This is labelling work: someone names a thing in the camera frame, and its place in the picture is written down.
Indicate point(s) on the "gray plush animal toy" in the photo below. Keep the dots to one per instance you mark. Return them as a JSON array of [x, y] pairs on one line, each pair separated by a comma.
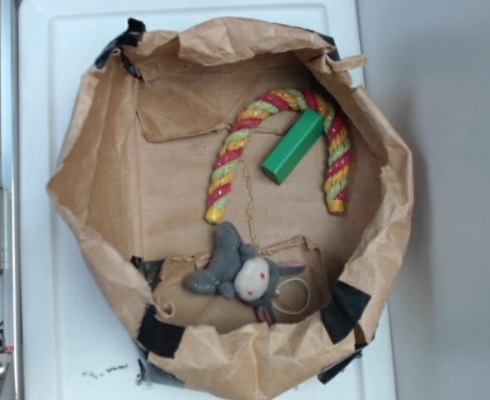
[[237, 270]]

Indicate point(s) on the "green rectangular block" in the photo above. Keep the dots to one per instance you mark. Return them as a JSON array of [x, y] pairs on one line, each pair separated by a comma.
[[295, 144]]

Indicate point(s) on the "brown paper lined box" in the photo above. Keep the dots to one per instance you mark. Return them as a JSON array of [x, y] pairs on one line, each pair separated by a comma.
[[132, 184]]

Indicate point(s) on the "multicolor twisted rope toy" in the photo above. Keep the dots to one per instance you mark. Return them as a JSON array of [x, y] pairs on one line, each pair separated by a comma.
[[335, 130]]

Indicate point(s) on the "aluminum frame rail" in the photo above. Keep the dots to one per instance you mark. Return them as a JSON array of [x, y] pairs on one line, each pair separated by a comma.
[[10, 286]]

